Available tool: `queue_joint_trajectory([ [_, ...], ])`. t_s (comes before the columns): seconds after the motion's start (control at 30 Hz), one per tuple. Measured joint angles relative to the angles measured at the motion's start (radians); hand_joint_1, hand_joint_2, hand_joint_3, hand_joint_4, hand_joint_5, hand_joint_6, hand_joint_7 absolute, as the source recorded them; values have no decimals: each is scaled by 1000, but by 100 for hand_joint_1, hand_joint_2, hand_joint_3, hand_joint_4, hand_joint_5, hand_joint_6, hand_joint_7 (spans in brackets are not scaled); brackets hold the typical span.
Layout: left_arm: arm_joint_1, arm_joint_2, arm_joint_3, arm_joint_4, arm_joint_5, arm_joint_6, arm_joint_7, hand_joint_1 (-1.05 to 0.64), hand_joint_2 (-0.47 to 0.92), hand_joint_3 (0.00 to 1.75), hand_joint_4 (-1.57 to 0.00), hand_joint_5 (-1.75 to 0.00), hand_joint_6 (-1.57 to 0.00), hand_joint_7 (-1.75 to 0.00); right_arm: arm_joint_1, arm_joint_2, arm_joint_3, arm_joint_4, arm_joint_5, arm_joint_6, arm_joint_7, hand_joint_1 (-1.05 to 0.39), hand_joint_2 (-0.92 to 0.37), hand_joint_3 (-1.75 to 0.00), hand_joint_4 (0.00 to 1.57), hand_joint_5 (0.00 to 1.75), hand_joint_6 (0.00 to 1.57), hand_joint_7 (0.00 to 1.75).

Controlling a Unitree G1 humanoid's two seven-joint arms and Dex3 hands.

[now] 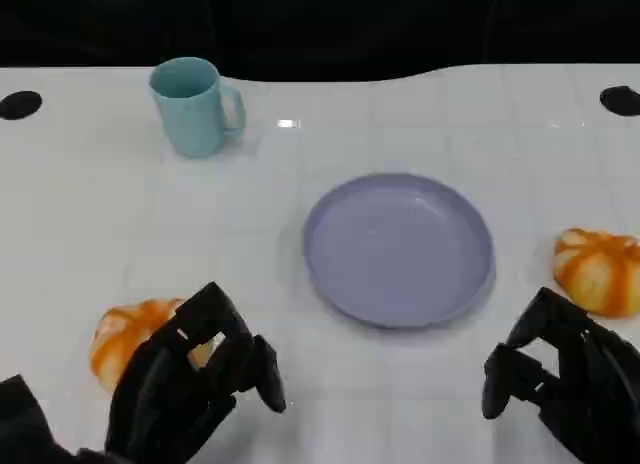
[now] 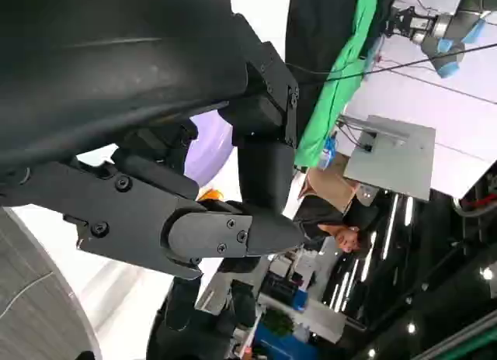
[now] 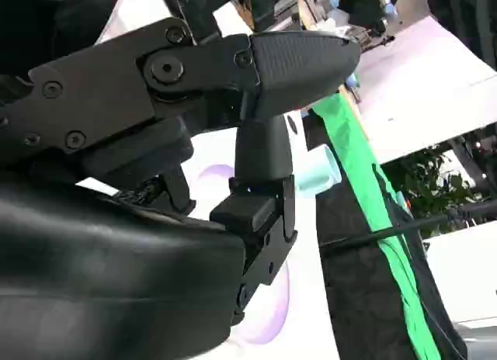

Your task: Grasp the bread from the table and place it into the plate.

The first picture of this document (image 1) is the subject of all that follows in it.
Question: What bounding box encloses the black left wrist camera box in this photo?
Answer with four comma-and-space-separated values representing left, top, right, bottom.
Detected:
0, 374, 77, 464

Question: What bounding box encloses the black table grommet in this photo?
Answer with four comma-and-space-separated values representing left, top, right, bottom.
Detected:
0, 90, 43, 121
598, 85, 640, 118

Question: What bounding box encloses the lilac plate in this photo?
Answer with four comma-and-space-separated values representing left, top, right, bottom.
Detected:
301, 172, 497, 331

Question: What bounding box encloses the pale green mug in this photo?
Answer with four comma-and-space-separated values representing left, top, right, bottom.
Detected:
148, 56, 247, 159

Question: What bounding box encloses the orange and white bread roll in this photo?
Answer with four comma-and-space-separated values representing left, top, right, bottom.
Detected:
88, 297, 226, 397
552, 227, 640, 319

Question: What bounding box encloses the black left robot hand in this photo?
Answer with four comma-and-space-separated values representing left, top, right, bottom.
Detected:
103, 281, 288, 464

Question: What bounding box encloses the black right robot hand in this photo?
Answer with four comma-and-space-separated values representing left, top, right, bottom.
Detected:
481, 286, 640, 464

